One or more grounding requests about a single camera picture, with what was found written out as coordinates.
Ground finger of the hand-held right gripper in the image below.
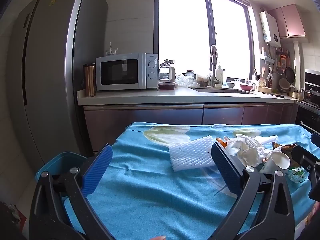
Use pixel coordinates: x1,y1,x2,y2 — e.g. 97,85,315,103
310,132,320,153
291,145,320,178

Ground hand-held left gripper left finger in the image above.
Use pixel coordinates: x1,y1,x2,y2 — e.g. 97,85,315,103
29,144,115,240

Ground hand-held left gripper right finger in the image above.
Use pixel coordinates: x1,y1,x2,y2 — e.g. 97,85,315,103
211,142,295,240

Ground golden snack wrapper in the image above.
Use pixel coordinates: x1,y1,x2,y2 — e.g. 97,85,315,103
272,141,298,153

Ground green plastic wrapper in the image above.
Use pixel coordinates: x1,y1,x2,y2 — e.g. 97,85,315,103
287,167,310,183

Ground white paper cup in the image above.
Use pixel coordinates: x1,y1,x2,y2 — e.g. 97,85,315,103
260,152,291,177

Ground white tissue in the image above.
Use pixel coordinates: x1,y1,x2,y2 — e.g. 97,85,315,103
225,134,282,168

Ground blue plastic bin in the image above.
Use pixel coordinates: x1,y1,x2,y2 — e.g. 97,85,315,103
35,151,95,205

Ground white foam net sleeve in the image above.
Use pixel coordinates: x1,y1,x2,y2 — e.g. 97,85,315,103
169,135,217,172

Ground built-in oven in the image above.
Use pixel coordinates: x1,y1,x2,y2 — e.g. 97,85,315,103
295,102,320,135

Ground steel cooking pot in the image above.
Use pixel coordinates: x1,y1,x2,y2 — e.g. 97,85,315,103
304,86,320,104

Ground blue floral tablecloth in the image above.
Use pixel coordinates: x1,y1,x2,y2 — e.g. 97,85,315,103
62,122,320,240

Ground hanging frying pan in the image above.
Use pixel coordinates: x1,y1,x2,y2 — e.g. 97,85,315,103
285,66,296,83

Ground kitchen counter cabinet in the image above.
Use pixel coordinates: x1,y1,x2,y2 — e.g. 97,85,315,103
77,86,300,153

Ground kitchen sink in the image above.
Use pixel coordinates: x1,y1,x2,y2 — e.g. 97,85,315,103
191,87,254,95

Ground copper thermos tumbler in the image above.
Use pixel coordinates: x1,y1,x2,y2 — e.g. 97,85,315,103
83,63,97,97

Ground red printed bag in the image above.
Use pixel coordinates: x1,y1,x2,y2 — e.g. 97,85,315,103
5,202,28,230

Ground tub of brown food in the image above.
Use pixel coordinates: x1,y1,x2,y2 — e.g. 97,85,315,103
196,72,210,87

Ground white soap bottle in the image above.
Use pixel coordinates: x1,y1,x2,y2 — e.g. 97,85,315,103
215,65,227,88

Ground clear plastic bags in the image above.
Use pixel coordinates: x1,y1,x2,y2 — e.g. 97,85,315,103
175,74,200,88

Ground white microwave oven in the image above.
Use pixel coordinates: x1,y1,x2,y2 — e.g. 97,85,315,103
95,52,159,91

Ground grey refrigerator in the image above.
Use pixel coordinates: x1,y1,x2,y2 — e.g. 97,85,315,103
6,0,109,170

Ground dark lidded food container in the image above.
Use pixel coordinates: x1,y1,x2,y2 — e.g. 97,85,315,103
157,80,176,90

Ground steel kitchen faucet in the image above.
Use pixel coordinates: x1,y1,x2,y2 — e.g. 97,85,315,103
209,44,222,88

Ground glass kettle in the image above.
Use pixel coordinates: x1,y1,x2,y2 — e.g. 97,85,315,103
158,59,176,82

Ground white water heater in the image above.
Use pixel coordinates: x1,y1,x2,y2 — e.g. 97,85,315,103
259,10,281,47

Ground kitchen window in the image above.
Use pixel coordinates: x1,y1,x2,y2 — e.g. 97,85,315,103
154,0,255,87

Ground wall utensil rack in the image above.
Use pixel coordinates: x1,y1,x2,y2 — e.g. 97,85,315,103
260,47,275,65

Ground pink wall cabinet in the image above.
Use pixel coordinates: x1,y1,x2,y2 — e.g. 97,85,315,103
269,4,306,39

